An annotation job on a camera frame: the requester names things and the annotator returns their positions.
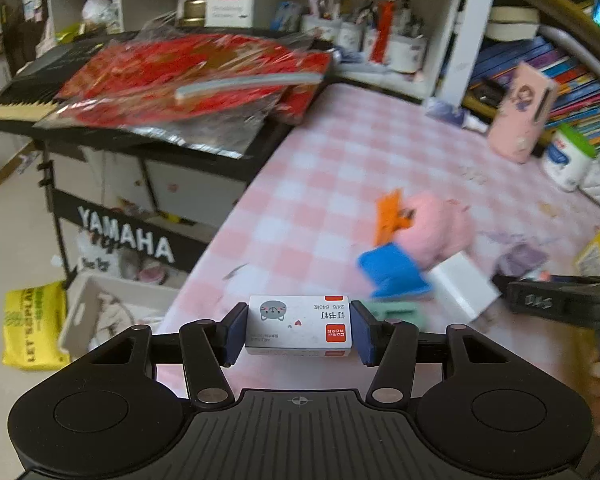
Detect white staple box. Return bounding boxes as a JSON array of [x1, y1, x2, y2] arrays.
[[245, 295, 353, 357]]

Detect white plastic bag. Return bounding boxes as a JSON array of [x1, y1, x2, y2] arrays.
[[82, 0, 123, 33]]

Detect pink checked tablecloth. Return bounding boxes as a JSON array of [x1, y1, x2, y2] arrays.
[[155, 82, 600, 411]]

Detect grey strip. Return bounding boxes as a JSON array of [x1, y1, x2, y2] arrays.
[[175, 71, 326, 106]]

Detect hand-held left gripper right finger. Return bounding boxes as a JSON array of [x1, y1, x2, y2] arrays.
[[351, 300, 525, 409]]

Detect clear small bottle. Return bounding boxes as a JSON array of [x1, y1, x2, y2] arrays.
[[425, 97, 491, 133]]

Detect gold tin can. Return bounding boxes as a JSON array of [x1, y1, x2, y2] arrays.
[[177, 0, 208, 28]]

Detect green flat object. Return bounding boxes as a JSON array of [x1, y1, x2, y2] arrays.
[[367, 300, 426, 332]]

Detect grey purple pouch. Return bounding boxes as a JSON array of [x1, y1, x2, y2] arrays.
[[495, 242, 551, 281]]

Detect black electronic keyboard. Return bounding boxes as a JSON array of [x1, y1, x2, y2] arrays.
[[0, 30, 331, 161]]

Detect pink plush chick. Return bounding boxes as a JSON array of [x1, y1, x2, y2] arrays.
[[372, 187, 476, 271]]

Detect white storage bin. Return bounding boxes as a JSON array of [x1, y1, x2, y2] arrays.
[[57, 271, 181, 361]]

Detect red packets in plastic bag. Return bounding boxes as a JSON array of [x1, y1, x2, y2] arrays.
[[37, 35, 333, 158]]

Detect white shelf unit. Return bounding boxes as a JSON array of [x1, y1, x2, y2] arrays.
[[45, 0, 486, 106]]

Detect yellow bag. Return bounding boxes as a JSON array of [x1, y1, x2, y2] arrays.
[[1, 281, 72, 372]]

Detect black keyboard stand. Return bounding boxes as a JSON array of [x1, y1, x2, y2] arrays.
[[37, 145, 221, 281]]

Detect white can with green lid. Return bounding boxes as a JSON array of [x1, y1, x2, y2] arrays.
[[540, 125, 598, 192]]

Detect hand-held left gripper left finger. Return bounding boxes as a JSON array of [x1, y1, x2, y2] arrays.
[[77, 302, 249, 411]]

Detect white pen cup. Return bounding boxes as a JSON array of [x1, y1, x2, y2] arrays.
[[300, 12, 338, 41], [387, 35, 426, 73], [337, 20, 366, 53]]

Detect blue plastic block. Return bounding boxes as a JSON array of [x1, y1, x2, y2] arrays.
[[356, 241, 433, 301]]

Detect row of books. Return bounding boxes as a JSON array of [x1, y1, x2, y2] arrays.
[[462, 35, 600, 151]]

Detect pink pen holder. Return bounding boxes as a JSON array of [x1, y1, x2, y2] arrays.
[[487, 60, 561, 165]]

